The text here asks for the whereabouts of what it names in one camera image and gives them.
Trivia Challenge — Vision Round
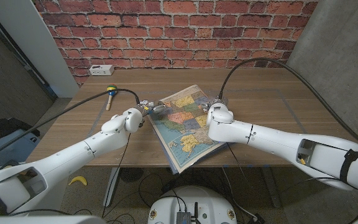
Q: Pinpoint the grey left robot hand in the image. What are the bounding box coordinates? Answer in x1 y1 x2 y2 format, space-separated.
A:
137 99 167 118

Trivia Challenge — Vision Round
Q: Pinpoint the printed brick wall backdrop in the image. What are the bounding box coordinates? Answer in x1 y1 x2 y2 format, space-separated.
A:
32 0 319 86

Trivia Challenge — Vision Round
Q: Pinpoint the yellow banana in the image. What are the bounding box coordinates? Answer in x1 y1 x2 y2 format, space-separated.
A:
68 175 88 187

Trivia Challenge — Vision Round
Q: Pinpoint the white power strip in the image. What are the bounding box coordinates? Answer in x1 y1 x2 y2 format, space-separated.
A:
88 64 115 77

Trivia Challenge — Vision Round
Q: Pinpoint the grey table leg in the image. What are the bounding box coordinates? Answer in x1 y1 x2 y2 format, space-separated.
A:
262 167 282 208

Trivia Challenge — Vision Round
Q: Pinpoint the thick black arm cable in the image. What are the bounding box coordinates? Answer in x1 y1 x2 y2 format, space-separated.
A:
0 88 141 164
218 57 358 153

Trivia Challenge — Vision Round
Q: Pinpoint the grey tape strip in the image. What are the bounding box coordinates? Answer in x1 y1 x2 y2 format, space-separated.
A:
278 90 310 135
85 105 109 141

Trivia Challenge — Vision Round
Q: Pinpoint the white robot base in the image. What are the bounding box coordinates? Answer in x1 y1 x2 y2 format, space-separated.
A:
147 185 238 224

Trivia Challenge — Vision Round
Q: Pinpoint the grey electronics box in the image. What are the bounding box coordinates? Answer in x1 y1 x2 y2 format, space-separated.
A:
176 211 192 224

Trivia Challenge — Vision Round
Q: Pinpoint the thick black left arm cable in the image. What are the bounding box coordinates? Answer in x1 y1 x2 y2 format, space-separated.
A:
0 88 141 164

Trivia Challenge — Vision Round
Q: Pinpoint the black bag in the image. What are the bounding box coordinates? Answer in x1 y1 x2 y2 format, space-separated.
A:
0 118 40 149

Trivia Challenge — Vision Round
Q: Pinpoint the black round floor disc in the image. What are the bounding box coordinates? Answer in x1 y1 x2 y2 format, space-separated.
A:
119 167 144 184

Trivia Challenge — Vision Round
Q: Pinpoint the white table leg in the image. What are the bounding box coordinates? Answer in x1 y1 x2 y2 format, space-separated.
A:
103 167 121 207

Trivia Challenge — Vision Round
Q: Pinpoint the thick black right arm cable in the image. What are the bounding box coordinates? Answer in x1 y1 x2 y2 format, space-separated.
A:
218 57 358 153

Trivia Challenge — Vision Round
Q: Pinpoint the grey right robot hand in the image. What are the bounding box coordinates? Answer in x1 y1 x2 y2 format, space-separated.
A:
202 96 229 113

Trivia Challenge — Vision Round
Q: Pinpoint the laminated United States map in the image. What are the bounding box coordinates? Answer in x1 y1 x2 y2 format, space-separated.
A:
147 84 229 174

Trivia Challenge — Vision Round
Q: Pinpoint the colourful wooden maraca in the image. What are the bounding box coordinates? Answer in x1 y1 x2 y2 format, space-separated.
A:
105 83 118 111

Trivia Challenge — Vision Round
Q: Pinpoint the blue storage bin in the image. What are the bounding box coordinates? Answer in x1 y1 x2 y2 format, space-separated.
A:
0 129 42 169

